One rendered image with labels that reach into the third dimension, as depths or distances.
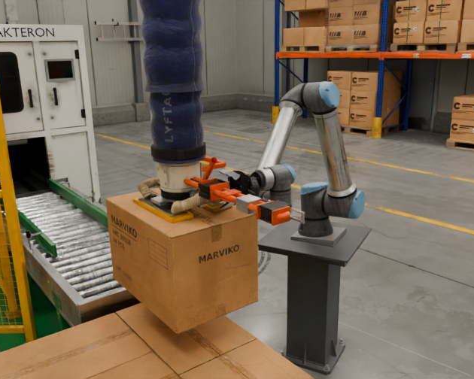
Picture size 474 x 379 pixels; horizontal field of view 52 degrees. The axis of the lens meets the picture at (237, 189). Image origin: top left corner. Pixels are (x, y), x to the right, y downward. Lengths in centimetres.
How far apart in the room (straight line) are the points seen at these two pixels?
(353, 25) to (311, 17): 158
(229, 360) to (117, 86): 1059
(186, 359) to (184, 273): 42
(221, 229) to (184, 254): 18
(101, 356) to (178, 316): 43
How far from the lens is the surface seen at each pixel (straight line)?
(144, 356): 215
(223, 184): 182
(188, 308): 192
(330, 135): 234
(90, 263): 306
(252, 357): 210
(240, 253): 197
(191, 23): 190
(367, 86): 997
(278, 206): 157
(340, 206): 252
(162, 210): 198
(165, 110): 191
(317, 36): 1068
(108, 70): 1216
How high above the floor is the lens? 176
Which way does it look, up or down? 16 degrees down
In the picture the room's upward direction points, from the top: 1 degrees counter-clockwise
